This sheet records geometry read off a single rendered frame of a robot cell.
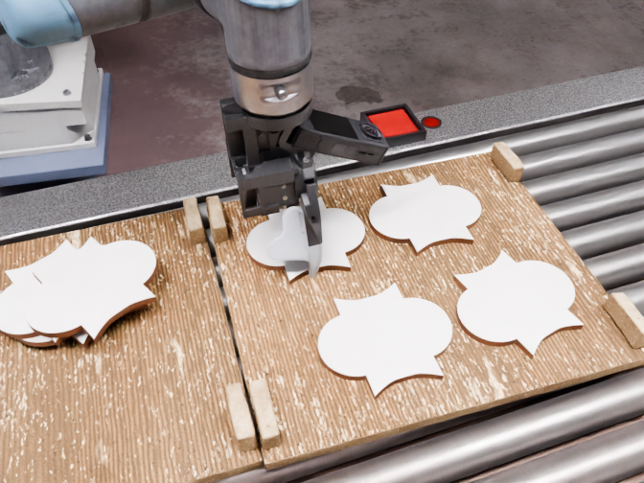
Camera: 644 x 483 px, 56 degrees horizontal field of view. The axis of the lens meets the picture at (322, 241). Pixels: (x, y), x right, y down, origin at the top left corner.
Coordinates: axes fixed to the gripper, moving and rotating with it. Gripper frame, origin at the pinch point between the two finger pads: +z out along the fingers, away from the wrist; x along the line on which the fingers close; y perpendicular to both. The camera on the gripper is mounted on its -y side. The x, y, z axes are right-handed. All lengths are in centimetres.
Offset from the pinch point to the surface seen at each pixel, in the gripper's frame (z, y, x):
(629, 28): 100, -210, -181
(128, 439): 0.1, 22.1, 19.7
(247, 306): 0.5, 8.6, 7.7
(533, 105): 3.9, -42.6, -20.3
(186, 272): 0.3, 14.4, 1.0
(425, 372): -0.1, -6.5, 21.2
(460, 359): 1.0, -10.8, 20.4
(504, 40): 98, -145, -187
